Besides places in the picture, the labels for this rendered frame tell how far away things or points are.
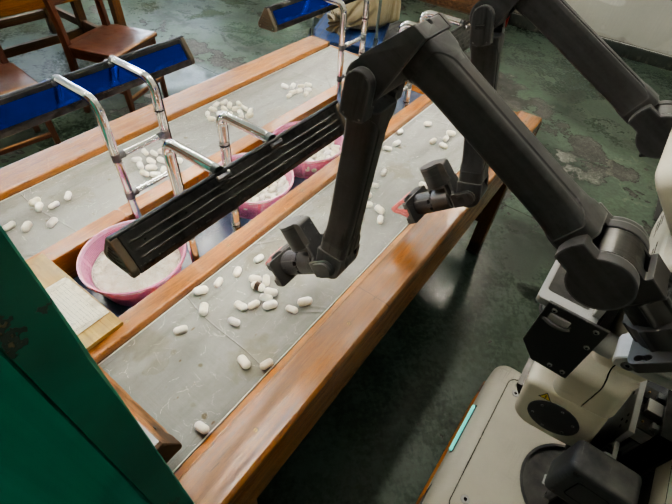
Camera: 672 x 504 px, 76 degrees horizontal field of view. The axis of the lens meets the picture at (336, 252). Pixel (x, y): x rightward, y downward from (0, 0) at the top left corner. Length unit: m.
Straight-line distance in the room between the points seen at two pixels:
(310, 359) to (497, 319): 1.33
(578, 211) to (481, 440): 1.05
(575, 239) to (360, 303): 0.61
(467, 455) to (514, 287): 1.07
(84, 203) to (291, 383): 0.86
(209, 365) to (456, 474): 0.81
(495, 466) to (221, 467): 0.88
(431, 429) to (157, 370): 1.10
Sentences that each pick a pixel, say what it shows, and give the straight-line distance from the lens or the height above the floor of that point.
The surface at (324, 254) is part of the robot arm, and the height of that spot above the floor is 1.01.
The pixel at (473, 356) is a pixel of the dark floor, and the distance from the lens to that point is 1.99.
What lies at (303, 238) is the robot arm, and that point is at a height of 1.00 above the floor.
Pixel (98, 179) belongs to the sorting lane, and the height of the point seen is 0.74.
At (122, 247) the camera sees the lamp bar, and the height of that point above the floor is 1.09.
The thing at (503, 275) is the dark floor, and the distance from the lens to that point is 2.35.
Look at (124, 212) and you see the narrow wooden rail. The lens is 1.37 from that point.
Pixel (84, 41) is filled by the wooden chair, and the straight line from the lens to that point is 3.39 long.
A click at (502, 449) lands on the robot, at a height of 0.28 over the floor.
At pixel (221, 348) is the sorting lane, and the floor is 0.74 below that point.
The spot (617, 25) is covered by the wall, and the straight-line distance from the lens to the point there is 5.52.
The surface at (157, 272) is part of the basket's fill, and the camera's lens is 1.22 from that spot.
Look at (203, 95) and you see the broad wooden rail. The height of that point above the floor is 0.76.
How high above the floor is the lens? 1.61
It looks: 47 degrees down
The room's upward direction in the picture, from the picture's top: 5 degrees clockwise
